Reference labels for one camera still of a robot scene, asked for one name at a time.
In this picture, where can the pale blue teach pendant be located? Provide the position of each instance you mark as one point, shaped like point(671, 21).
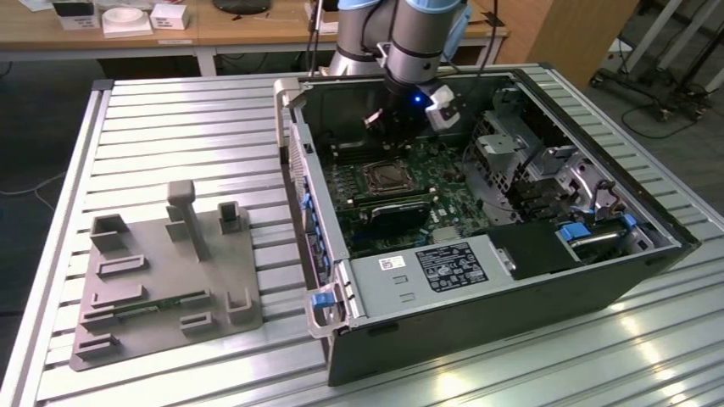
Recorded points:
point(460, 29)

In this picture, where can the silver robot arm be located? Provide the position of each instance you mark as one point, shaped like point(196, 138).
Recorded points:
point(410, 57)

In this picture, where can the black graphics card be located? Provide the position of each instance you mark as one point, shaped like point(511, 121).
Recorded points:
point(399, 219)

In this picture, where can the white box with black top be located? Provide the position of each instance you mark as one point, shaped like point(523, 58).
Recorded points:
point(75, 15)

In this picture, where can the CPU socket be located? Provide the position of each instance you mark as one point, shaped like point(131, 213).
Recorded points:
point(415, 191)

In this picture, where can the silver CPU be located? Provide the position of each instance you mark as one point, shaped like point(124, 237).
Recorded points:
point(391, 174)

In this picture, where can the black RAM slot bank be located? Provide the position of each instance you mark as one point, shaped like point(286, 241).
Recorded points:
point(390, 200)
point(346, 153)

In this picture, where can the green motherboard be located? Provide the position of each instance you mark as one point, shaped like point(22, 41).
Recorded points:
point(452, 203)

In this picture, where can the blue slot clip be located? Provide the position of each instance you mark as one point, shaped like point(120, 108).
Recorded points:
point(308, 202)

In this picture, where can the wooden desk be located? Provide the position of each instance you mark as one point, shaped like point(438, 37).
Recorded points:
point(226, 25)

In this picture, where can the blue case latch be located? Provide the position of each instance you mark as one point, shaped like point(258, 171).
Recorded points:
point(323, 300)

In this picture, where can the black round base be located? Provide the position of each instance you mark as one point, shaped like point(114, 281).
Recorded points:
point(240, 4)

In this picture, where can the black PC case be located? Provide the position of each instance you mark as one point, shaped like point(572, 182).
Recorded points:
point(480, 330)

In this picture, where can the white metal frame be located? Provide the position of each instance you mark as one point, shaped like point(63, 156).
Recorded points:
point(674, 34)

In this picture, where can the black wheeled stand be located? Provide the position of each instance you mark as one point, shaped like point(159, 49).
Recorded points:
point(651, 91)

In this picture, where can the blue drive tab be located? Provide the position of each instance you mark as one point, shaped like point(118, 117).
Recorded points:
point(628, 222)

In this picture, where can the wooden cabinet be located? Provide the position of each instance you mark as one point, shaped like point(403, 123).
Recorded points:
point(576, 42)

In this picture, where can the grey parts rack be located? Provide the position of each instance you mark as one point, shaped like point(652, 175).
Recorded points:
point(170, 263)

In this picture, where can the plain white box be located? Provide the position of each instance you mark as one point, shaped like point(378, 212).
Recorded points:
point(170, 17)

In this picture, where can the white round holder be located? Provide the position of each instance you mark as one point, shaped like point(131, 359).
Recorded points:
point(126, 23)

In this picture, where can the silver chipset heatsink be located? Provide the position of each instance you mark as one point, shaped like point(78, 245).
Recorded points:
point(448, 235)

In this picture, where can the blue disk carrier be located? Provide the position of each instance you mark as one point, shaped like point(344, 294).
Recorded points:
point(572, 234)

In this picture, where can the metal drive cage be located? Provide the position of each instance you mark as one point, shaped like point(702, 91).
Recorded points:
point(498, 144)

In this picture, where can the green RAM stick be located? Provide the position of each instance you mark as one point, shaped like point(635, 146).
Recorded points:
point(152, 305)

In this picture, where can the grey power supply unit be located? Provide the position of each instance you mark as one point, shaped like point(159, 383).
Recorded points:
point(390, 290)

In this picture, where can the black plastic shroud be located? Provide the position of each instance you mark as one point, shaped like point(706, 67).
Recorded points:
point(532, 250)

